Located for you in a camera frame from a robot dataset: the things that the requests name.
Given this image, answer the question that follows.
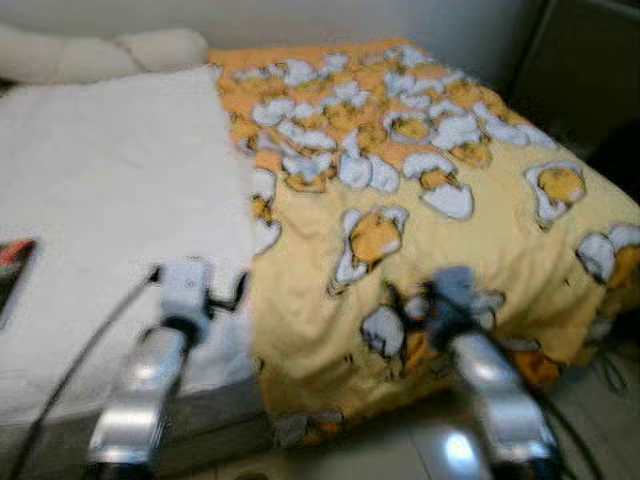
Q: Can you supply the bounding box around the grey quilted mattress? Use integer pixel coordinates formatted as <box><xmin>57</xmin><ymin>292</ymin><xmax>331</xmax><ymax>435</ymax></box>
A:
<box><xmin>0</xmin><ymin>380</ymin><xmax>276</xmax><ymax>476</ymax></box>

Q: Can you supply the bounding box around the yellow egg cartoon blanket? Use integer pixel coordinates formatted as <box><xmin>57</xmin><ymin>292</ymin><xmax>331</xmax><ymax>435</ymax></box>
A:
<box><xmin>208</xmin><ymin>40</ymin><xmax>640</xmax><ymax>449</ymax></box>

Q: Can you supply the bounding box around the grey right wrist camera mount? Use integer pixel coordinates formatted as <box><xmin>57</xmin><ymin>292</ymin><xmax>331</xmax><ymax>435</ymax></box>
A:
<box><xmin>432</xmin><ymin>265</ymin><xmax>479</xmax><ymax>321</ymax></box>

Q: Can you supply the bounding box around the dark red book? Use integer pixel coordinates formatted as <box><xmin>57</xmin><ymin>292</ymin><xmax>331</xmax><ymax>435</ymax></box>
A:
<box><xmin>0</xmin><ymin>238</ymin><xmax>39</xmax><ymax>326</ymax></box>

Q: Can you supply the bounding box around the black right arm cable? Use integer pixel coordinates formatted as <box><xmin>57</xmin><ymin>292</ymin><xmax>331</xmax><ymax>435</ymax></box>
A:
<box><xmin>525</xmin><ymin>385</ymin><xmax>606</xmax><ymax>480</ymax></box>

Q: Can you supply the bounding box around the cream body pillow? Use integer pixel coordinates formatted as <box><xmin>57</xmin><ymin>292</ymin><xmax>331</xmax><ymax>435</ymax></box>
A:
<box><xmin>0</xmin><ymin>25</ymin><xmax>211</xmax><ymax>86</ymax></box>

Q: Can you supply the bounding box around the thin black cord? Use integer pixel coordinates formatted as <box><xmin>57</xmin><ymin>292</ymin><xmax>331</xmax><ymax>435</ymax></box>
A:
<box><xmin>590</xmin><ymin>340</ymin><xmax>636</xmax><ymax>396</ymax></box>

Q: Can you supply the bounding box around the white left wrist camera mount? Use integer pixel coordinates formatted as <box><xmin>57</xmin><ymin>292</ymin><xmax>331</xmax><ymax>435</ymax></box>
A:
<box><xmin>157</xmin><ymin>257</ymin><xmax>216</xmax><ymax>323</ymax></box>

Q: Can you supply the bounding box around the dark cabinet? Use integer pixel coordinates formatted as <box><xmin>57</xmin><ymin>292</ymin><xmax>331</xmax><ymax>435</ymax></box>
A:
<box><xmin>510</xmin><ymin>0</ymin><xmax>640</xmax><ymax>131</ymax></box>

